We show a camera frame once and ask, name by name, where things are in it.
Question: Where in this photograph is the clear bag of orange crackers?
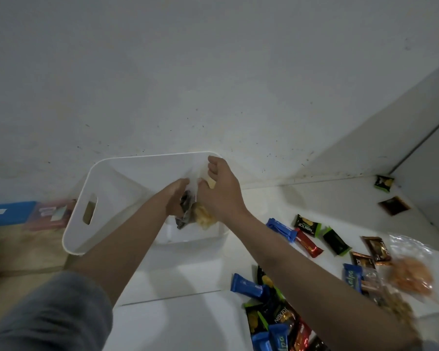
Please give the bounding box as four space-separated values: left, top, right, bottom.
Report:
387 234 438 303

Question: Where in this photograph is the clear plastic container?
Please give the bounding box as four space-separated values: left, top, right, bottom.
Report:
416 312 439 351

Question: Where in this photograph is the person's left forearm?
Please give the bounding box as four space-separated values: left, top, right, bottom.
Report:
69 189 176 307

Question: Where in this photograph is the white plastic basket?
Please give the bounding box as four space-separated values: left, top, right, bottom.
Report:
61 151 230 256

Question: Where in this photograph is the blue box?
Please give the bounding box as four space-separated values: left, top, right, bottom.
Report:
0 201 37 228

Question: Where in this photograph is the person's right forearm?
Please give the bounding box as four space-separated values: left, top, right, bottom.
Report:
219 211 422 351

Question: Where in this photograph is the clear plastic snack bag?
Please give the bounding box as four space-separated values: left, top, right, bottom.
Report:
176 168 221 231

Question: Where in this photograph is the grey sleeve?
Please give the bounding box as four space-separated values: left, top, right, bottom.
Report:
0 271 114 351

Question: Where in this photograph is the black green snack packet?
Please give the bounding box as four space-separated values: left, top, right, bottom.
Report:
373 175 395 193
321 227 352 256
293 214 322 238

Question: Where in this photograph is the dark brown snack packet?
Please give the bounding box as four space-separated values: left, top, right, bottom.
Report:
378 196 412 216

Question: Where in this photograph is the blue snack packet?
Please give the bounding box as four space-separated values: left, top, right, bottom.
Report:
230 273 270 300
266 218 298 243
343 263 364 293

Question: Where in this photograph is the pink clear storage box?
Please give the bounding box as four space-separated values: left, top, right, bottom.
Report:
25 200 77 231

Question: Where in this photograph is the red snack packet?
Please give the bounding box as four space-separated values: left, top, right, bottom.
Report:
295 228 324 259

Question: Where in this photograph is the clear bag of nuts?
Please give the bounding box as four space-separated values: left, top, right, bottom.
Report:
361 270 417 327

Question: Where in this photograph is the pile of mixed wrapped snacks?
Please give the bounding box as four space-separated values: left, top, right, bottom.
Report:
243 266 330 351

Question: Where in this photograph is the person's right hand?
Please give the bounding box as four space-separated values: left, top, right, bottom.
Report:
197 156 248 225

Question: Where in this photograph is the person's left hand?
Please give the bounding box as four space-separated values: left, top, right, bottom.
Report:
165 178 191 217

